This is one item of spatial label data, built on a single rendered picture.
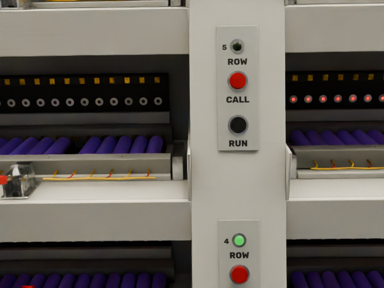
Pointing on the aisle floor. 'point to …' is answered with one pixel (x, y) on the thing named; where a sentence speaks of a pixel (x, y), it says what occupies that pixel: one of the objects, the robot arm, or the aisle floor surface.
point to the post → (206, 168)
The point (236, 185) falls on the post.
